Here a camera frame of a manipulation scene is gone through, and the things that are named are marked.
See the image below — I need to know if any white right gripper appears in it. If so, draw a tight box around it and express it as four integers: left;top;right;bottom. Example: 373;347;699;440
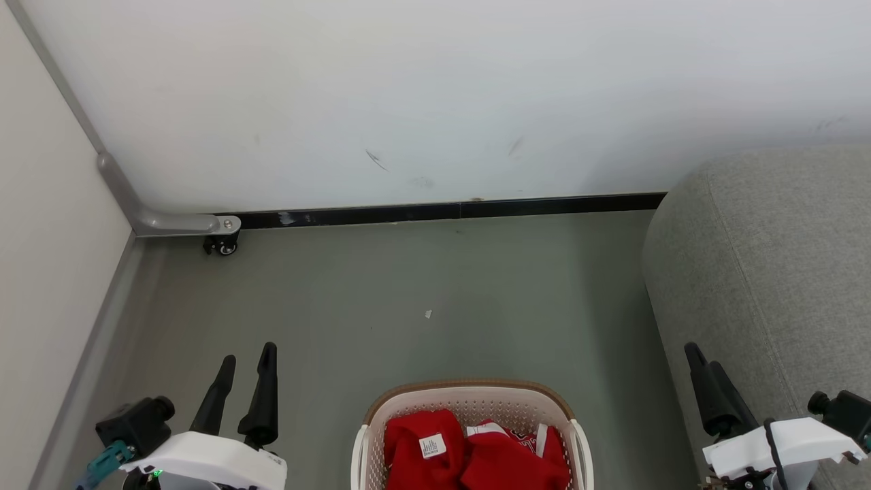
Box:
684;342;866;490

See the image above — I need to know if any red garment with white label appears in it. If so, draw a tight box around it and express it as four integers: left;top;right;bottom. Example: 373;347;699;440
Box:
384;409;469;490

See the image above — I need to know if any grey metal frame leg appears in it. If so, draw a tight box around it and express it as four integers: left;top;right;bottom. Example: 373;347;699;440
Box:
5;0;242;238

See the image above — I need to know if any grey fabric sofa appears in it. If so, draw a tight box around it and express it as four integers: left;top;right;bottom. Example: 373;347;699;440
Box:
642;146;871;490

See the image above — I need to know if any red garment with white stripes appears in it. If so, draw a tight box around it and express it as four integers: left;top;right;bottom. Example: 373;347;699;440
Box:
463;420;571;490

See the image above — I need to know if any black baseboard strip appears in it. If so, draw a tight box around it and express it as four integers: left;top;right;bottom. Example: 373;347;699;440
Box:
235;193;668;229

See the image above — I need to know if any black caster wheel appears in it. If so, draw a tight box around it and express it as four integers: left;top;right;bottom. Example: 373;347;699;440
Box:
203;233;241;257

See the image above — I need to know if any cream perforated laundry basket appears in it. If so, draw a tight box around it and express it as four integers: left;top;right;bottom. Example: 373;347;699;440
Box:
350;379;594;490

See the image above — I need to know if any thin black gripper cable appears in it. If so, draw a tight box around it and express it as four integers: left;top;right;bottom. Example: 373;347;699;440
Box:
763;417;793;490

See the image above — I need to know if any teal camera cable connector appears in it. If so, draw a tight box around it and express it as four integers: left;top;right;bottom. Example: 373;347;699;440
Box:
75;440;137;490

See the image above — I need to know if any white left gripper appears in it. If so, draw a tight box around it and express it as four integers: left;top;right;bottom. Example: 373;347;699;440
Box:
119;342;287;490

